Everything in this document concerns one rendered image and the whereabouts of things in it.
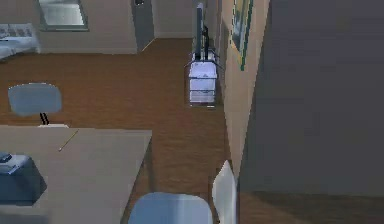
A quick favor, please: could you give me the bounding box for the beige dining table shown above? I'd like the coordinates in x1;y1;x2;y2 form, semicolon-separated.
0;124;153;224

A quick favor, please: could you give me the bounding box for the white shelf stand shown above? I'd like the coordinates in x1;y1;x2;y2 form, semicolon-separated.
184;49;224;108

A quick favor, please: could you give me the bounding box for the black television set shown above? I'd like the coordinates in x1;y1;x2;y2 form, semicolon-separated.
194;2;211;62

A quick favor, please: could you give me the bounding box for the grey blue chair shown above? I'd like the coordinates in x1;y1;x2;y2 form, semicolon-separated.
7;82;70;129
127;159;238;224

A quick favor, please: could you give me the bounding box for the yellow pencil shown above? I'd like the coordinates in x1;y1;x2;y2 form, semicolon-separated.
58;129;80;152

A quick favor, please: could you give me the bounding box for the grey framed window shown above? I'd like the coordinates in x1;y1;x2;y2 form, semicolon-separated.
36;0;90;32

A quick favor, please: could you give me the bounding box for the dark grey toaster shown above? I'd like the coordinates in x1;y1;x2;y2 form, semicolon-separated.
0;152;48;206

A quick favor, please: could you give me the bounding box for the green framed wall picture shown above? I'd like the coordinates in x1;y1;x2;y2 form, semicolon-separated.
231;0;255;72

